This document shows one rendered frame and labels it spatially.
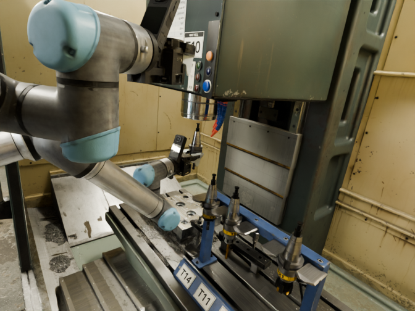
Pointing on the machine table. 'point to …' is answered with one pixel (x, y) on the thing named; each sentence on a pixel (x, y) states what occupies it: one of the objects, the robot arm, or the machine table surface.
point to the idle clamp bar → (259, 260)
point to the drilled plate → (185, 230)
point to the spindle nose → (198, 107)
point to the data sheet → (179, 22)
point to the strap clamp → (197, 229)
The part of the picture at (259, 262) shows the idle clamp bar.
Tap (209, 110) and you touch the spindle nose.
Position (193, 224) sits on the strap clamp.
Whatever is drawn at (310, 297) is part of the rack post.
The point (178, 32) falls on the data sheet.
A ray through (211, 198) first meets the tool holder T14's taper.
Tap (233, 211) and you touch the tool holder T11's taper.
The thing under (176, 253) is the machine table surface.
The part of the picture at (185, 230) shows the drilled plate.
